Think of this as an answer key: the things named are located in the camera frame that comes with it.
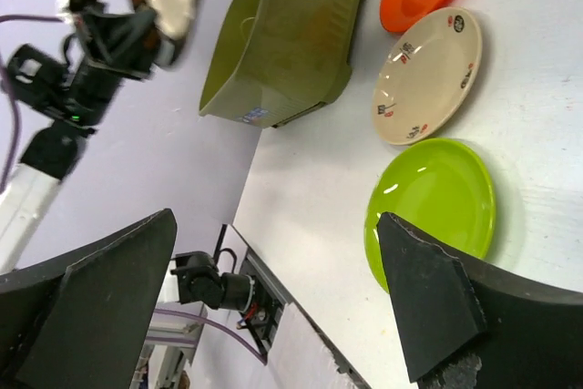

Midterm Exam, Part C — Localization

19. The lime green round plate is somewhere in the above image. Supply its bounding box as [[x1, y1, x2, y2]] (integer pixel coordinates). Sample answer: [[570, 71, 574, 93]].
[[363, 138, 496, 292]]

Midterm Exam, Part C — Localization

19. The beige plate with characters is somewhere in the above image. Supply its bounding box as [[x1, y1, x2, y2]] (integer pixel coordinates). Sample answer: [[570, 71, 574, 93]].
[[372, 6, 483, 146]]

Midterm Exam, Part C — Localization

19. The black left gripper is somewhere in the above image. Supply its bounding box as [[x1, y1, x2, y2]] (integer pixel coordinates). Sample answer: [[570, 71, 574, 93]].
[[6, 8, 159, 127]]

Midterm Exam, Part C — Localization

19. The olive green plastic bin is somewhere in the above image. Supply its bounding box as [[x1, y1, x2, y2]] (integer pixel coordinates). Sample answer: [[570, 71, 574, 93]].
[[199, 0, 361, 128]]

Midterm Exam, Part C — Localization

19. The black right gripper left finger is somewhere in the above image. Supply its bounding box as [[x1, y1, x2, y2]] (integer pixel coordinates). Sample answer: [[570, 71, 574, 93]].
[[1, 209, 177, 388]]

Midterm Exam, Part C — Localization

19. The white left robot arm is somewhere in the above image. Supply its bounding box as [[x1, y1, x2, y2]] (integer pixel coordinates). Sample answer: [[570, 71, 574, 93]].
[[1, 7, 159, 273]]

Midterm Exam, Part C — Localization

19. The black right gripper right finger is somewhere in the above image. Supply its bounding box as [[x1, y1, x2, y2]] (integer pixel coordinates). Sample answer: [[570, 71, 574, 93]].
[[377, 212, 582, 388]]

